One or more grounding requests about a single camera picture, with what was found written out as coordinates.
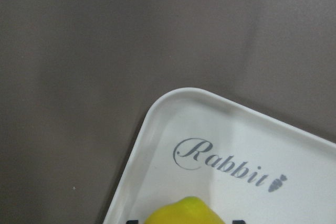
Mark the white rabbit tray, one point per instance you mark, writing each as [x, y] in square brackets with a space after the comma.
[243, 164]

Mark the yellow lemon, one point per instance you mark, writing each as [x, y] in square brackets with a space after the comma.
[187, 210]

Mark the black left gripper view left finger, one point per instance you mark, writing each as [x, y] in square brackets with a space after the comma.
[132, 222]

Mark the black left gripper view right finger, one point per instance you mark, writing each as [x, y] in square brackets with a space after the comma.
[238, 221]

